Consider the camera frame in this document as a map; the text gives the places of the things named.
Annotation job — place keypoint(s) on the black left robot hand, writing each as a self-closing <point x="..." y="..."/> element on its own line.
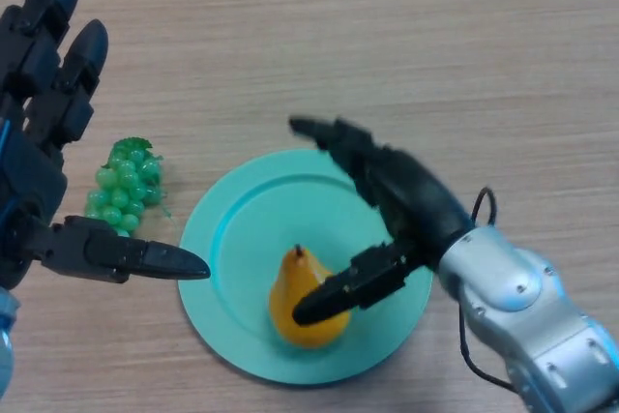
<point x="29" y="176"/>

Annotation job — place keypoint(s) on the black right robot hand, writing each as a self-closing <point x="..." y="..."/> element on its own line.
<point x="416" y="200"/>

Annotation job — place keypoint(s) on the yellow pear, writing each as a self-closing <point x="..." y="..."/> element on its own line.
<point x="283" y="297"/>

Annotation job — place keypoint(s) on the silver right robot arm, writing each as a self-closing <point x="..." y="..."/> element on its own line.
<point x="522" y="311"/>

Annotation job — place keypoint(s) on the green round plate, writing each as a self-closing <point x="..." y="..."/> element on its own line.
<point x="242" y="219"/>

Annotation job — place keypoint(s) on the green grape bunch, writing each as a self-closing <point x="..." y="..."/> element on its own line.
<point x="123" y="185"/>

